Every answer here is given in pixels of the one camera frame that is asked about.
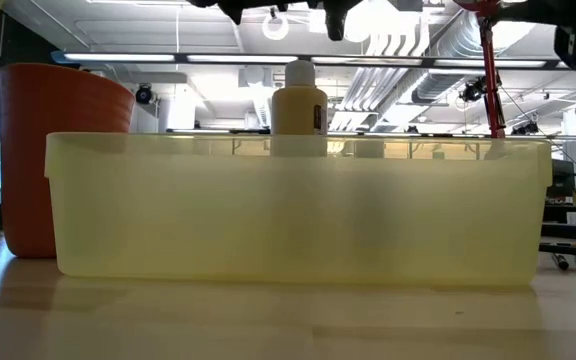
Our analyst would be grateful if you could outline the yellow translucent plastic bin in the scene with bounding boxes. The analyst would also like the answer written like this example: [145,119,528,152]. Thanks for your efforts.
[44,132,553,287]

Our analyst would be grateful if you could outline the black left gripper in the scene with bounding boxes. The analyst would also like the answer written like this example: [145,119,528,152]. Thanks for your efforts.
[186,0,364,43]

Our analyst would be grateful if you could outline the grey ribbed air duct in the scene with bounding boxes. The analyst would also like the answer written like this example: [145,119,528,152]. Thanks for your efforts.
[410,69,469,104]

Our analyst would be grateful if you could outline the black ceiling spotlight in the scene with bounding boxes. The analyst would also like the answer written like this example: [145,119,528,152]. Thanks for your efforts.
[460,79,487,104]
[135,83,155,106]

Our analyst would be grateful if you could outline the white cable coil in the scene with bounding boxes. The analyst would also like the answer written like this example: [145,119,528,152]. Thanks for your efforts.
[261,13,290,41]

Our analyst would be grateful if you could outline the black monitor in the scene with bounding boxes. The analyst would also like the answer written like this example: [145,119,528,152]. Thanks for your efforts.
[550,158,576,199]

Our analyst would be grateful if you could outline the orange plastic cup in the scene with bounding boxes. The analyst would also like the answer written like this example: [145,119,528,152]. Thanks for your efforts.
[0,63,137,260]

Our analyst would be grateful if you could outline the long ceiling light strip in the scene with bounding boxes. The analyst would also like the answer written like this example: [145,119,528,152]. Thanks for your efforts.
[51,49,576,70]

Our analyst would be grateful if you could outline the red desk lamp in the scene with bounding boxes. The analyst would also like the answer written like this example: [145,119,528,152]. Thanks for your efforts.
[455,0,508,141]

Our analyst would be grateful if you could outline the large yellow paint bottle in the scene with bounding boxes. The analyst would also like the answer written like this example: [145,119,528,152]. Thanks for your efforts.
[270,59,329,159]

